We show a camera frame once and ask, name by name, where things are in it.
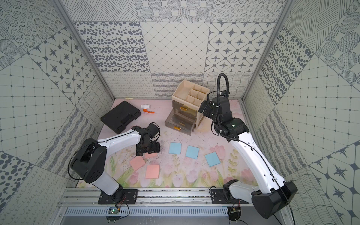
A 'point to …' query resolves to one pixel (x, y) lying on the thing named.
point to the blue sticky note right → (212, 159)
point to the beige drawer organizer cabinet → (191, 94)
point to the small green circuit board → (113, 210)
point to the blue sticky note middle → (192, 152)
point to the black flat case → (119, 116)
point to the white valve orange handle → (145, 107)
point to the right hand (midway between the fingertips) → (208, 108)
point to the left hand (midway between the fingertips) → (156, 153)
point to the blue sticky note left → (175, 148)
